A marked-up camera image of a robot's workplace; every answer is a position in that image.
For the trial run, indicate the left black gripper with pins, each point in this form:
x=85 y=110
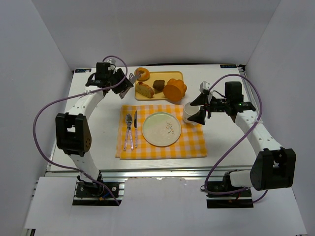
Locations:
x=123 y=85

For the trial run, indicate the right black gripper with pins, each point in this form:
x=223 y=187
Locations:
x=209 y=108

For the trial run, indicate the white ceramic mug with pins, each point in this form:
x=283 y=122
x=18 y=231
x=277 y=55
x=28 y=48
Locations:
x=188 y=111

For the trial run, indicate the sliced loaf bread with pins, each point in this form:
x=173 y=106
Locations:
x=144 y=90

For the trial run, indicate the brown chocolate muffin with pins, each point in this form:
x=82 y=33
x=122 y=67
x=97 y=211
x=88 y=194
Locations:
x=158 y=85

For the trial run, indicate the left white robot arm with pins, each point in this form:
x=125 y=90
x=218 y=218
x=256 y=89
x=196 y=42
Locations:
x=72 y=129

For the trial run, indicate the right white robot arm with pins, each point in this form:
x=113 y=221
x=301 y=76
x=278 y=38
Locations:
x=274 y=165

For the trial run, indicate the left blue table label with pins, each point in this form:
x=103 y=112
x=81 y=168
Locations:
x=83 y=70

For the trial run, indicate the blue table label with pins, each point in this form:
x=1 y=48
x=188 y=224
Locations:
x=226 y=66
x=83 y=70

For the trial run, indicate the large orange bundt cake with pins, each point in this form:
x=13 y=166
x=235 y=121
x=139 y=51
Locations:
x=175 y=90

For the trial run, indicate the yellow plastic tray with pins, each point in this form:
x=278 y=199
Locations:
x=158 y=75

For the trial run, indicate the green white ceramic plate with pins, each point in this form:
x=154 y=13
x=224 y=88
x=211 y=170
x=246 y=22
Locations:
x=161 y=129

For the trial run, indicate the right blue table label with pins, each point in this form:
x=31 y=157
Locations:
x=226 y=66

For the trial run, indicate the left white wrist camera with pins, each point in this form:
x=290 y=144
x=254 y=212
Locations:
x=111 y=61

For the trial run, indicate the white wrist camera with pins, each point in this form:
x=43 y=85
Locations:
x=111 y=61
x=204 y=87

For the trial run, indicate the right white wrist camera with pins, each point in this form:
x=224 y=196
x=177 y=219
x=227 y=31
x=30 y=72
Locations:
x=204 y=87

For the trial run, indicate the ring doughnut bread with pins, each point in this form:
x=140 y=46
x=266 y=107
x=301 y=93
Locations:
x=142 y=73

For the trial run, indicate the pink handled knife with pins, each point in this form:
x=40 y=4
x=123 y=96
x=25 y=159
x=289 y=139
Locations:
x=135 y=129

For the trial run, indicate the aluminium frame rail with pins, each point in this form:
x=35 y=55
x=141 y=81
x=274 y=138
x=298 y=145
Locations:
x=190 y=173

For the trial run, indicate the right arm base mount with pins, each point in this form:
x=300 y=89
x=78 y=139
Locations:
x=225 y=196

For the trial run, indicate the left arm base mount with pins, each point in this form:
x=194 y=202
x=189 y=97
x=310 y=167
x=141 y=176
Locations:
x=90 y=196

